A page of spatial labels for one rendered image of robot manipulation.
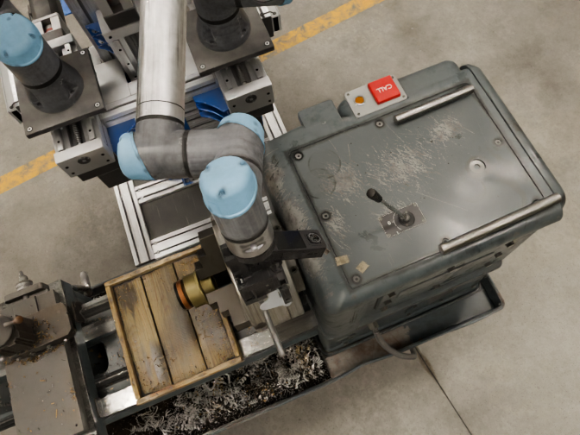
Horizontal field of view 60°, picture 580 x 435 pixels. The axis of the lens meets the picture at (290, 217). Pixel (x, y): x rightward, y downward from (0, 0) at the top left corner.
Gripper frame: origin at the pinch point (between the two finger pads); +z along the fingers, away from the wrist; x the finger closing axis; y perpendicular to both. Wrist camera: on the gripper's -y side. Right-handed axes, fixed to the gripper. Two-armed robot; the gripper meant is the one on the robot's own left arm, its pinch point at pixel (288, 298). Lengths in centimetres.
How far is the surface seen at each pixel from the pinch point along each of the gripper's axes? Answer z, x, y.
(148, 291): 35, -42, 36
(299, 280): 18.8, -14.8, -4.3
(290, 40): 73, -202, -58
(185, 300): 18.5, -21.9, 22.8
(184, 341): 41, -25, 31
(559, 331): 137, -16, -105
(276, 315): 20.1, -9.4, 3.8
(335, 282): 8.9, -4.6, -10.4
